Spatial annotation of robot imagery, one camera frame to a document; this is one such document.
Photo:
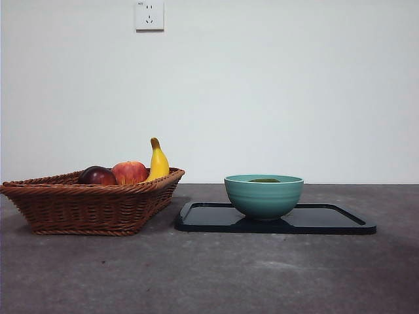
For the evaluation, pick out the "green avocado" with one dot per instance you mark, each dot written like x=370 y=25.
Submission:
x=263 y=180

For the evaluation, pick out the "teal ceramic bowl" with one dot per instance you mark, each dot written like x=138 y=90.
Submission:
x=262 y=199

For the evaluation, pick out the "yellow banana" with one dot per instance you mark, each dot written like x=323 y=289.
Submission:
x=158 y=163

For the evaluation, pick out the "red yellow apple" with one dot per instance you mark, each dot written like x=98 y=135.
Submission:
x=131 y=172

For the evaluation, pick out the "dark red plum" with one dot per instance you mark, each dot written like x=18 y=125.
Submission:
x=98 y=176

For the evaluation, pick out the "dark green rectangular tray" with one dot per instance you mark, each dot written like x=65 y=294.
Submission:
x=327 y=219

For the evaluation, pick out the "brown wicker basket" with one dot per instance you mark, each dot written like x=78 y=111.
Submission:
x=82 y=209

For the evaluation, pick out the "white wall socket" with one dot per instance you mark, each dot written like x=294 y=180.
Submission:
x=150 y=16

